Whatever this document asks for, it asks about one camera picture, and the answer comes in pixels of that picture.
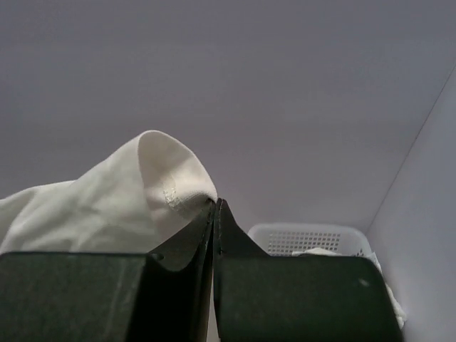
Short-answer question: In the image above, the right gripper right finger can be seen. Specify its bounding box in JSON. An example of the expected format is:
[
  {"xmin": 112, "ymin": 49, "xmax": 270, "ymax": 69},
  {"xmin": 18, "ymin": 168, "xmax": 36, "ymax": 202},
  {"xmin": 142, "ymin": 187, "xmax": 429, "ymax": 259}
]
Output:
[{"xmin": 213, "ymin": 199, "xmax": 403, "ymax": 341}]

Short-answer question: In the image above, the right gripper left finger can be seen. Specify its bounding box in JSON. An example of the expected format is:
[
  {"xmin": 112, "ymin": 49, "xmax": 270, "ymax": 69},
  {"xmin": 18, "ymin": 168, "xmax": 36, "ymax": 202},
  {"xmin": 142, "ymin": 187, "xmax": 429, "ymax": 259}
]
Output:
[{"xmin": 1, "ymin": 202, "xmax": 215, "ymax": 341}]

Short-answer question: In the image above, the plain white t shirt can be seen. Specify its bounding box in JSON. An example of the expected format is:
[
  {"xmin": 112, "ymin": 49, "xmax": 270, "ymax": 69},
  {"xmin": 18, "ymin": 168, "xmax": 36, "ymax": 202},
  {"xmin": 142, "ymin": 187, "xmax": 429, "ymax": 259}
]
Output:
[{"xmin": 291, "ymin": 247, "xmax": 407, "ymax": 329}]

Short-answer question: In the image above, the white and green t shirt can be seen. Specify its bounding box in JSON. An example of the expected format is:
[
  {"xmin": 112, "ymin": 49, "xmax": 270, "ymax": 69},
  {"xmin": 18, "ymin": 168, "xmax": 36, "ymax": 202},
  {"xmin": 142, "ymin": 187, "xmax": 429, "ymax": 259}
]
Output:
[{"xmin": 1, "ymin": 130, "xmax": 218, "ymax": 253}]

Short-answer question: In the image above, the white plastic basket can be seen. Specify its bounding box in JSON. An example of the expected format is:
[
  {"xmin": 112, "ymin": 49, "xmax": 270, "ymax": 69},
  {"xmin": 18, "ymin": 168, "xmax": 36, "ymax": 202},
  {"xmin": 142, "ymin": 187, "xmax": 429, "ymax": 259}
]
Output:
[{"xmin": 248, "ymin": 223, "xmax": 373, "ymax": 257}]

